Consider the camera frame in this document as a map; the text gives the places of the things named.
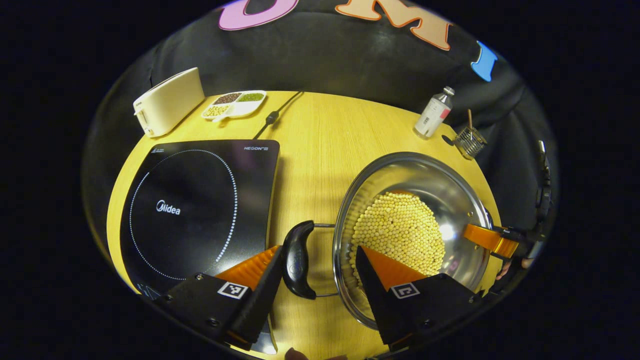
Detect pile of soybeans in pot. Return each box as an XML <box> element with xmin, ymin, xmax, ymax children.
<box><xmin>349</xmin><ymin>191</ymin><xmax>446</xmax><ymax>292</ymax></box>

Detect black induction cooktop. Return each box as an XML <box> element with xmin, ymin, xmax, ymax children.
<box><xmin>119</xmin><ymin>139</ymin><xmax>281</xmax><ymax>356</ymax></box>

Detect white divided dish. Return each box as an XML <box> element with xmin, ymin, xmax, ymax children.
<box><xmin>201</xmin><ymin>90</ymin><xmax>268</xmax><ymax>123</ymax></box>

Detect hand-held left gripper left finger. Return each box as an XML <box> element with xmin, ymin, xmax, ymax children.
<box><xmin>154</xmin><ymin>244</ymin><xmax>285</xmax><ymax>352</ymax></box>

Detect stainless steel pot black handles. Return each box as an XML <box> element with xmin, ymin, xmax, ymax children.
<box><xmin>282</xmin><ymin>151</ymin><xmax>496</xmax><ymax>331</ymax></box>

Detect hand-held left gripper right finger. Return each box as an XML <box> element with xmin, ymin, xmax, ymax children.
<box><xmin>355</xmin><ymin>244</ymin><xmax>484</xmax><ymax>352</ymax></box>

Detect small clear bottle white label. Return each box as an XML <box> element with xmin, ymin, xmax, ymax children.
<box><xmin>413</xmin><ymin>86</ymin><xmax>456</xmax><ymax>140</ymax></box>

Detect small glass jar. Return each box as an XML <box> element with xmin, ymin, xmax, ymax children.
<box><xmin>453</xmin><ymin>125</ymin><xmax>488</xmax><ymax>161</ymax></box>

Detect white toaster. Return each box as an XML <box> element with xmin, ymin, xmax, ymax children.
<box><xmin>132</xmin><ymin>67</ymin><xmax>206</xmax><ymax>139</ymax></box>

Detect black power cable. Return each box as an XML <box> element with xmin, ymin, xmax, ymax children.
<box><xmin>252</xmin><ymin>91</ymin><xmax>304</xmax><ymax>140</ymax></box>

